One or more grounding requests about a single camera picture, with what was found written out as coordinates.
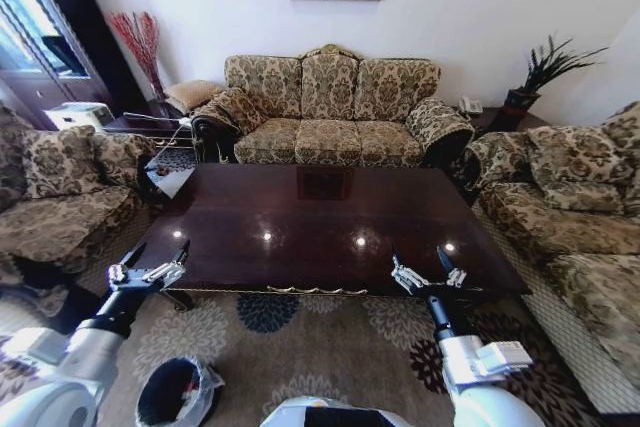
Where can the red dried branches in vase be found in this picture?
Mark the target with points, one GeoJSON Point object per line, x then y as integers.
{"type": "Point", "coordinates": [142, 47]}

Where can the wide floral pillow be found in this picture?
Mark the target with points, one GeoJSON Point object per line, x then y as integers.
{"type": "Point", "coordinates": [575, 167]}

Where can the square floral pillow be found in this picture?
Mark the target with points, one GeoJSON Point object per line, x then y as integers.
{"type": "Point", "coordinates": [60, 162]}

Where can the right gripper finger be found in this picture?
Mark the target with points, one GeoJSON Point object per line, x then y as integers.
{"type": "Point", "coordinates": [407, 278]}
{"type": "Point", "coordinates": [456, 277]}

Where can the floral sofa with square pillow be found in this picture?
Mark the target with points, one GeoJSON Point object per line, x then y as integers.
{"type": "Point", "coordinates": [65, 229]}

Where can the dark red plant pot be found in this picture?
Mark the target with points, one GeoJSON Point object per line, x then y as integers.
{"type": "Point", "coordinates": [522, 103]}

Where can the dark side table with telephone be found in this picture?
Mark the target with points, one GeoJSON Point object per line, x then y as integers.
{"type": "Point", "coordinates": [520, 123]}

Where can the dark side table with cushion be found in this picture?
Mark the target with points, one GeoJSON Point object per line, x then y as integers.
{"type": "Point", "coordinates": [150, 128]}

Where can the dark wooden coffee table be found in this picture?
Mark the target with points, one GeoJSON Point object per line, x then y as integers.
{"type": "Point", "coordinates": [320, 227]}

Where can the green spiky plant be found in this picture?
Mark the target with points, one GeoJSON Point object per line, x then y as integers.
{"type": "Point", "coordinates": [547, 67]}

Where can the thin silver rod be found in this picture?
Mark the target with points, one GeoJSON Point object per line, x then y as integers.
{"type": "Point", "coordinates": [150, 117]}

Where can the white robot front shell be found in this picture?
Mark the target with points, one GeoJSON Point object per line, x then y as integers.
{"type": "Point", "coordinates": [330, 414]}

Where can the gold quilted cushion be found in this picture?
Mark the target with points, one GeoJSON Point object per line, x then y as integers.
{"type": "Point", "coordinates": [192, 94]}

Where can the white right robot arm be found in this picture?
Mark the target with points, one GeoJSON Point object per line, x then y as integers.
{"type": "Point", "coordinates": [470, 377]}

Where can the floral sofa with wide pillow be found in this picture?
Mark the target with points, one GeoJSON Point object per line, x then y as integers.
{"type": "Point", "coordinates": [550, 239]}

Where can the dark wooden glass cabinet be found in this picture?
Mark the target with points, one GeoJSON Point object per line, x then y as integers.
{"type": "Point", "coordinates": [90, 22]}

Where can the white desk telephone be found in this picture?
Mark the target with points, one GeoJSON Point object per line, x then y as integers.
{"type": "Point", "coordinates": [470, 105]}

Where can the floral patterned rug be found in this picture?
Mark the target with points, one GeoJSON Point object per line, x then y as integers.
{"type": "Point", "coordinates": [300, 357]}

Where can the black trash bin with bag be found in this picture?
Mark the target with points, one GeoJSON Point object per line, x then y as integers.
{"type": "Point", "coordinates": [170, 397]}

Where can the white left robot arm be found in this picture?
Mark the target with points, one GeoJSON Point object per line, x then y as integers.
{"type": "Point", "coordinates": [80, 359]}

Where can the white boxy appliance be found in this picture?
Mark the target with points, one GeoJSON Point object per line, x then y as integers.
{"type": "Point", "coordinates": [75, 114]}

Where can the white square board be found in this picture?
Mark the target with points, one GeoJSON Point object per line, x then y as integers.
{"type": "Point", "coordinates": [170, 174]}

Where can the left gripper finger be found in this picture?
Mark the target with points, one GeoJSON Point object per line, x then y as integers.
{"type": "Point", "coordinates": [162, 270]}
{"type": "Point", "coordinates": [120, 273]}

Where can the floral three-seat sofa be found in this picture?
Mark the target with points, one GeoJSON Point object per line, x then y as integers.
{"type": "Point", "coordinates": [325, 139]}

